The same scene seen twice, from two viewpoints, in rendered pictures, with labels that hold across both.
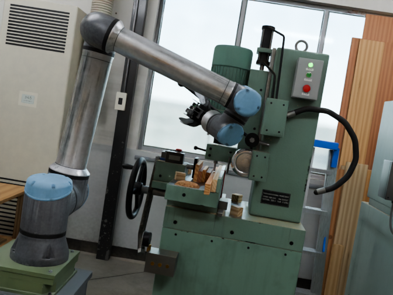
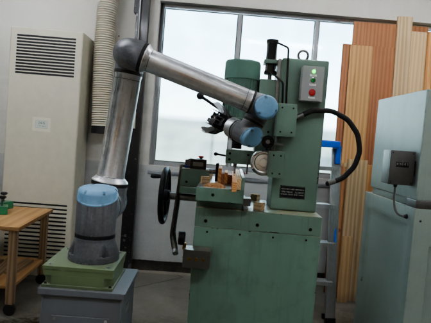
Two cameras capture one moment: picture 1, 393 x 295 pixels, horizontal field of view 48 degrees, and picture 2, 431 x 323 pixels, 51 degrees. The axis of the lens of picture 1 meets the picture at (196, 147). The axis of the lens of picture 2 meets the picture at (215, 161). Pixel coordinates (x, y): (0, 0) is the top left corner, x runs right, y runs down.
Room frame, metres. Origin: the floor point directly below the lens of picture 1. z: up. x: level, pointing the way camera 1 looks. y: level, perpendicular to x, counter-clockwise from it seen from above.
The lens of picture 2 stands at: (-0.26, 0.13, 1.12)
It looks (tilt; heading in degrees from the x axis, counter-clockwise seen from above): 3 degrees down; 357
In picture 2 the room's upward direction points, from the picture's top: 5 degrees clockwise
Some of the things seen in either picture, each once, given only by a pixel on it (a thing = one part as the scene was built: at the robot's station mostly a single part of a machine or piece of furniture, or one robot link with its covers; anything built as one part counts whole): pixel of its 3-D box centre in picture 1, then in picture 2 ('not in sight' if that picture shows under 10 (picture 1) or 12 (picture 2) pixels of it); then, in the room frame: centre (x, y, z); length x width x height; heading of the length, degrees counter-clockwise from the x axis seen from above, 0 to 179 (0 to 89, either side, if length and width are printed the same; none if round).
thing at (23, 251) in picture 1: (41, 242); (94, 245); (1.48, 0.47, 0.68); 0.19 x 0.19 x 0.10
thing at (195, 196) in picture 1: (188, 184); (211, 187); (2.02, 0.01, 0.87); 0.61 x 0.30 x 0.06; 175
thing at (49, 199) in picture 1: (47, 202); (97, 208); (1.48, 0.47, 0.82); 0.17 x 0.15 x 0.18; 179
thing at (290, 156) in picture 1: (286, 135); (295, 136); (1.99, -0.39, 1.16); 0.22 x 0.22 x 0.72; 85
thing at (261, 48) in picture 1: (266, 45); (272, 57); (2.00, -0.24, 1.54); 0.08 x 0.08 x 0.17; 85
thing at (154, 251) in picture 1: (161, 261); (196, 257); (1.76, 0.07, 0.58); 0.12 x 0.08 x 0.08; 85
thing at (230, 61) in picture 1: (228, 83); (240, 93); (2.01, -0.10, 1.35); 0.18 x 0.18 x 0.31
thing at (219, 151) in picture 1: (221, 154); (239, 158); (2.00, -0.12, 1.03); 0.14 x 0.07 x 0.09; 85
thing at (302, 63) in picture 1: (306, 79); (311, 84); (1.84, -0.40, 1.40); 0.10 x 0.06 x 0.16; 85
